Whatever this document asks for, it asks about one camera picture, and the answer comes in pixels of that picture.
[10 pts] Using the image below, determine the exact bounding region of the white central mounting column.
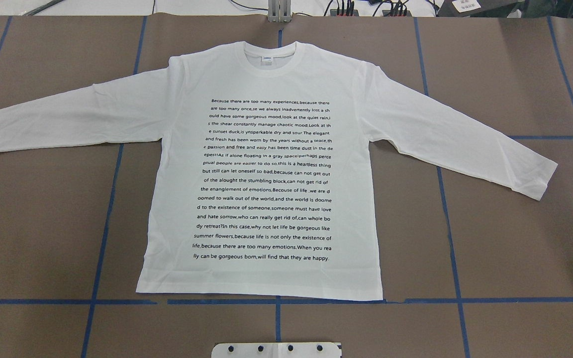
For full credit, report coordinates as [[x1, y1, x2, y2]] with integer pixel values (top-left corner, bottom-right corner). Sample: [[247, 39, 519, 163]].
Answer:
[[211, 342, 343, 358]]

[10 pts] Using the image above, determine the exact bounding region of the black box with white label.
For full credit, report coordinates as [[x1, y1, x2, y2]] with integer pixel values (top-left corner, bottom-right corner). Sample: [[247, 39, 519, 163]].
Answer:
[[437, 0, 524, 18]]

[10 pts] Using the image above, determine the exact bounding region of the white long-sleeve printed shirt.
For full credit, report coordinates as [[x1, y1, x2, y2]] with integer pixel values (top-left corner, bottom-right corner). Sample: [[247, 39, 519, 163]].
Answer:
[[0, 42, 557, 301]]

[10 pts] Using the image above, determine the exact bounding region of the black orange connector box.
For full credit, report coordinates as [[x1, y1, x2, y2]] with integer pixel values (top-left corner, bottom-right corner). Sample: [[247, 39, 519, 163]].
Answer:
[[324, 0, 359, 17], [373, 0, 409, 17]]

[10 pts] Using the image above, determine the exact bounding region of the upper black orange connector box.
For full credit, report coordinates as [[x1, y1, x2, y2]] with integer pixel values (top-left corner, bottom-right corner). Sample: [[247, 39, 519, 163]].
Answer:
[[324, 0, 359, 17]]

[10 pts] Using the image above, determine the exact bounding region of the lower black orange connector box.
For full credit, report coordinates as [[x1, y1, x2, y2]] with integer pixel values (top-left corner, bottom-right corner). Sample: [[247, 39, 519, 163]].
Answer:
[[373, 0, 409, 17]]

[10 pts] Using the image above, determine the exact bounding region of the aluminium frame post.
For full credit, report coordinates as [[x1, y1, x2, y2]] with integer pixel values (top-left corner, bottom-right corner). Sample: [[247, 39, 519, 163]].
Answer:
[[268, 0, 292, 23]]

